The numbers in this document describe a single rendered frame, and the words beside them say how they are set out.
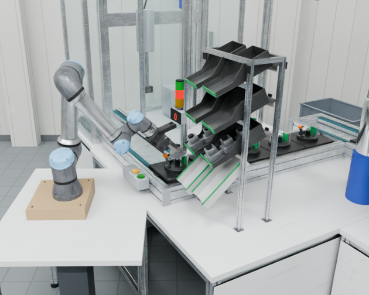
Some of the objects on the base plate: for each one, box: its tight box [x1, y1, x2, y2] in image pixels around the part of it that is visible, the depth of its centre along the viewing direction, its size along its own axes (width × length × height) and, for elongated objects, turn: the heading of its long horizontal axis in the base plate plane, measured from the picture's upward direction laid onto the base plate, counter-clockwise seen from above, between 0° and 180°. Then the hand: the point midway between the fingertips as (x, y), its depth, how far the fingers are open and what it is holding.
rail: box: [102, 135, 170, 207], centre depth 254 cm, size 6×89×11 cm, turn 28°
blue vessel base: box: [345, 148, 369, 205], centre depth 226 cm, size 16×16×27 cm
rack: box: [197, 47, 286, 232], centre depth 203 cm, size 21×36×80 cm, turn 28°
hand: (178, 147), depth 232 cm, fingers closed on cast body, 4 cm apart
